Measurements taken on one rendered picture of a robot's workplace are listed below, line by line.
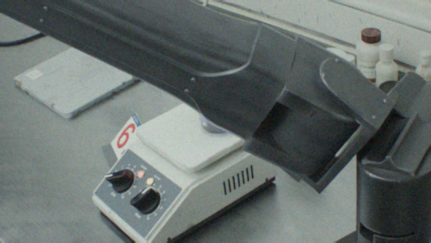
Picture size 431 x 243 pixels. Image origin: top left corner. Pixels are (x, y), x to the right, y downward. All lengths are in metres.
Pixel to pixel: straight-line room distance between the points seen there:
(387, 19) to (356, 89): 0.64
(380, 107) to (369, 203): 0.06
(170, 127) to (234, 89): 0.43
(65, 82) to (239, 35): 0.76
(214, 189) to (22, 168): 0.33
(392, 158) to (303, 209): 0.40
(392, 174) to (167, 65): 0.16
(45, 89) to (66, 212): 0.33
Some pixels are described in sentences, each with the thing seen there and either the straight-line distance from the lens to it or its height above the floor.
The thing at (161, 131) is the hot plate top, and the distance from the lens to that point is 0.86.
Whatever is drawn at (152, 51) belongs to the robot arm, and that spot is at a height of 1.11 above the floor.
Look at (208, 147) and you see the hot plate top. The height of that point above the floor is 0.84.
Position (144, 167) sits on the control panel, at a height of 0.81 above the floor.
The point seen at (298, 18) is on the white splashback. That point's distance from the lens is 1.22.
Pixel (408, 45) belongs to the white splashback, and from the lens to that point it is 1.08.
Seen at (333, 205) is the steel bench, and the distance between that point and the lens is 0.85.
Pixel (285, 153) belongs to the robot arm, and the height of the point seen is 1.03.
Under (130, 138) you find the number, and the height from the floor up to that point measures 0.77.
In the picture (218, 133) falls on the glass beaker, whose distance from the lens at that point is 0.83.
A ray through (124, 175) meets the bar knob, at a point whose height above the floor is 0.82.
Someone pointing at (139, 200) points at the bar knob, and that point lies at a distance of 0.80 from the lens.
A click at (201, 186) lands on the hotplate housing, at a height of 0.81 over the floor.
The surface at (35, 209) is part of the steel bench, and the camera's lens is 0.94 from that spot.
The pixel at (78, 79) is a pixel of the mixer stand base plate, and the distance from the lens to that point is 1.19.
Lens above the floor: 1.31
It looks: 33 degrees down
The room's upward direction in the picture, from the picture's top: 9 degrees counter-clockwise
